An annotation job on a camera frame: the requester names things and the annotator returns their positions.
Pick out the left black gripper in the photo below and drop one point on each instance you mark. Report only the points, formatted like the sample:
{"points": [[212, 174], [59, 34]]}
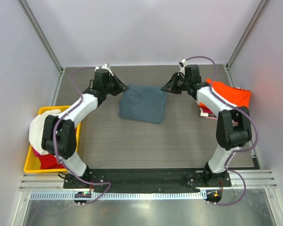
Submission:
{"points": [[120, 86]]}

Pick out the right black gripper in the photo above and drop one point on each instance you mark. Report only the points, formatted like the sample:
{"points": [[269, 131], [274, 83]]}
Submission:
{"points": [[176, 83]]}

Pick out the blue-grey t shirt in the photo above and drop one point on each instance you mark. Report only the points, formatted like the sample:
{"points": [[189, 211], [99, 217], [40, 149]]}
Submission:
{"points": [[143, 103]]}

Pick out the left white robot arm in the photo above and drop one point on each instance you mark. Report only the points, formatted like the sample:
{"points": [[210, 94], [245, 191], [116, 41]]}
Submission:
{"points": [[59, 132]]}

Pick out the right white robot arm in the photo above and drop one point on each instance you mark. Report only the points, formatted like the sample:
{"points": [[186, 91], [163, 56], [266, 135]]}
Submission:
{"points": [[233, 129]]}

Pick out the orange folded t shirt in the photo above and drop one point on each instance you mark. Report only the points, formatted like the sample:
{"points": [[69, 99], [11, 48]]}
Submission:
{"points": [[236, 96]]}

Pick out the white t shirt in bin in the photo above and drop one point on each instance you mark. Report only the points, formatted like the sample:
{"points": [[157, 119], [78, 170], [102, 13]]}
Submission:
{"points": [[36, 130]]}

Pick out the red t shirt in bin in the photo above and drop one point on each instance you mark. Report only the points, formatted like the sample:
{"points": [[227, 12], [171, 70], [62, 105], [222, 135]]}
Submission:
{"points": [[49, 162]]}

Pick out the magenta t shirt in bin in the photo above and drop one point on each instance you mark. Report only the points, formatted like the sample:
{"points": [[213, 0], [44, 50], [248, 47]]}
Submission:
{"points": [[35, 153]]}

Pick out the yellow plastic bin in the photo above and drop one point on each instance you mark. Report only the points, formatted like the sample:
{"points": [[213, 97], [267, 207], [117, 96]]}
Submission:
{"points": [[32, 163]]}

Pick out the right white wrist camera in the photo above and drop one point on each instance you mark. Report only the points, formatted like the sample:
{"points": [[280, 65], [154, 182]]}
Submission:
{"points": [[182, 65]]}

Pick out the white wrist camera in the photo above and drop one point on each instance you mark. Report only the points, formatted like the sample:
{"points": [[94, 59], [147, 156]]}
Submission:
{"points": [[105, 66], [182, 65]]}

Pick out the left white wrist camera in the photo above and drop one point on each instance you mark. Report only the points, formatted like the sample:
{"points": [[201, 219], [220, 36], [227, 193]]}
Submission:
{"points": [[105, 66]]}

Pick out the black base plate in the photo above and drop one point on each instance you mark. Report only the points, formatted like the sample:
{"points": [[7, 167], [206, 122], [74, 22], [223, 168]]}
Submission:
{"points": [[151, 181]]}

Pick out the white slotted cable duct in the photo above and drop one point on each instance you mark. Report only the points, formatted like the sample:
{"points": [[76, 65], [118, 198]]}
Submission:
{"points": [[84, 195]]}

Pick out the right aluminium frame post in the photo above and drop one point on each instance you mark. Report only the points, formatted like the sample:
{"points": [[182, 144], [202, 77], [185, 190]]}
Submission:
{"points": [[248, 30]]}

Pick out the aluminium frame post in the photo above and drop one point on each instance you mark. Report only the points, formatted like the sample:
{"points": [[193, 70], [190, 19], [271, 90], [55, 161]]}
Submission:
{"points": [[31, 17], [248, 30]]}

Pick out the left aluminium frame post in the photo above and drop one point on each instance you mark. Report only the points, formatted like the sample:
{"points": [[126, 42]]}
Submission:
{"points": [[31, 17]]}

